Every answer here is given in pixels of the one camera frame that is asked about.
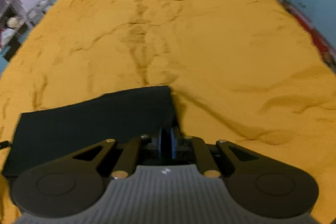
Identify black pants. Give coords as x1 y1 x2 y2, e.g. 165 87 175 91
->
2 86 179 177

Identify mustard yellow bed cover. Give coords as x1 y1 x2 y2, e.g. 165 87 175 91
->
1 0 335 223

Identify cluttered shelf unit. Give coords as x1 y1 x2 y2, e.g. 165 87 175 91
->
1 0 56 54

